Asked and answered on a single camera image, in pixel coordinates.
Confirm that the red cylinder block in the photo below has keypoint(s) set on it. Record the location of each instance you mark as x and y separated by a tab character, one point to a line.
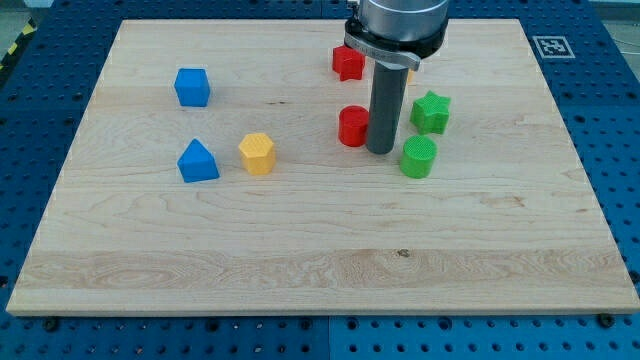
353	124

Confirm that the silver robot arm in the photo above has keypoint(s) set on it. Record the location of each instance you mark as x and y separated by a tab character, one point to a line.
397	33

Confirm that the red star block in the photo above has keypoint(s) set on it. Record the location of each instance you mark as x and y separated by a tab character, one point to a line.
348	63

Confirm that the green star block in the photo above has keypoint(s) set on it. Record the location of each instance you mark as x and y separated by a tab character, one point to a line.
430	113

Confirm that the yellow hexagon block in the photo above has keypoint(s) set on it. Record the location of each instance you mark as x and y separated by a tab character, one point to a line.
257	152

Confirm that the wooden board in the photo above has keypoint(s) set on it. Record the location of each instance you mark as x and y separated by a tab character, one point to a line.
506	223

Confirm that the green cylinder block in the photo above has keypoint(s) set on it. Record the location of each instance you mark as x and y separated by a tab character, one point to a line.
419	154

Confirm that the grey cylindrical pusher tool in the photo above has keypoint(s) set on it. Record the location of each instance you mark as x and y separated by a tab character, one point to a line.
387	94

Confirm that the blue triangular prism block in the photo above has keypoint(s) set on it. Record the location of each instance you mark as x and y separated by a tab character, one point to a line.
197	163

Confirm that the blue cube block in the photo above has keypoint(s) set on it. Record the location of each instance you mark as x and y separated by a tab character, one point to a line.
192	87

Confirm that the white fiducial marker tag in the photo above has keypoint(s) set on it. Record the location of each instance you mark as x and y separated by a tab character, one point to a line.
553	47

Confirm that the yellow black hazard tape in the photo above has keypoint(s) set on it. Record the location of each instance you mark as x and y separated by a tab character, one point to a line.
18	47

